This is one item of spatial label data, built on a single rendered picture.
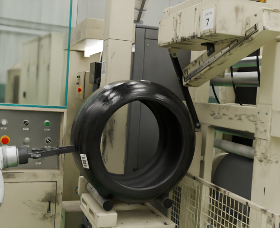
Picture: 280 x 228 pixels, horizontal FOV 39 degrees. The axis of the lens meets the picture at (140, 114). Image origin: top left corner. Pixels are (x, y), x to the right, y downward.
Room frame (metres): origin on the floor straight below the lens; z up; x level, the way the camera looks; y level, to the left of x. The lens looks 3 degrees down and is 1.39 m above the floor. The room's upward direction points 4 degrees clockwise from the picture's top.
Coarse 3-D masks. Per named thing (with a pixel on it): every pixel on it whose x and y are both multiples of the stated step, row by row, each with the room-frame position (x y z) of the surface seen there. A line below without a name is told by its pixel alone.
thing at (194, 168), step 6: (198, 132) 2.14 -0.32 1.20; (198, 138) 2.14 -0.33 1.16; (198, 144) 2.15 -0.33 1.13; (198, 150) 2.15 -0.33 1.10; (198, 156) 2.15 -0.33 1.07; (192, 162) 2.14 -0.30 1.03; (198, 162) 2.15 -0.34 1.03; (192, 168) 2.14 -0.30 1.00; (198, 168) 2.15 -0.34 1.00; (198, 174) 2.15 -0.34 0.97; (186, 180) 2.13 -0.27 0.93; (192, 180) 2.14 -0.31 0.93
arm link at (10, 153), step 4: (4, 148) 1.60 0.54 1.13; (8, 148) 1.61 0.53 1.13; (12, 148) 1.61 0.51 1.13; (16, 148) 1.64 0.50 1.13; (4, 152) 1.59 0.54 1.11; (8, 152) 1.59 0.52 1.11; (12, 152) 1.60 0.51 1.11; (16, 152) 1.60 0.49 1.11; (4, 156) 1.58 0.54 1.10; (8, 156) 1.59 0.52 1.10; (12, 156) 1.59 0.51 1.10; (16, 156) 1.60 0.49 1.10; (4, 160) 1.58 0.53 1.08; (8, 160) 1.59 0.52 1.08; (12, 160) 1.59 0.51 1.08; (16, 160) 1.60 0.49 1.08; (4, 164) 1.59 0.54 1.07; (8, 164) 1.60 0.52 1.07; (12, 164) 1.60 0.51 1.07; (16, 164) 1.61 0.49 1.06
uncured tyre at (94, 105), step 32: (96, 96) 1.72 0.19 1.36; (128, 96) 1.68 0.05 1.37; (160, 96) 1.73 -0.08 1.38; (96, 128) 1.64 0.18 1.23; (160, 128) 2.03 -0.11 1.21; (192, 128) 1.80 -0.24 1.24; (96, 160) 1.64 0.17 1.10; (160, 160) 2.02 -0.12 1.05; (128, 192) 1.69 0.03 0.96; (160, 192) 1.74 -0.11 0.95
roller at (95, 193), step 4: (88, 184) 1.97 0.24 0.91; (88, 188) 1.94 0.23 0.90; (92, 188) 1.89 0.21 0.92; (92, 192) 1.86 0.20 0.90; (96, 192) 1.82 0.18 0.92; (96, 196) 1.78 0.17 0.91; (100, 196) 1.75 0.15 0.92; (104, 196) 1.73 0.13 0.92; (100, 200) 1.71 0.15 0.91; (104, 200) 1.68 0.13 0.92; (108, 200) 1.67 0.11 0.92; (100, 204) 1.71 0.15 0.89; (104, 204) 1.66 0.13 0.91; (108, 204) 1.67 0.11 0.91; (112, 204) 1.68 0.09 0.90; (104, 208) 1.66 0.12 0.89; (108, 208) 1.67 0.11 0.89
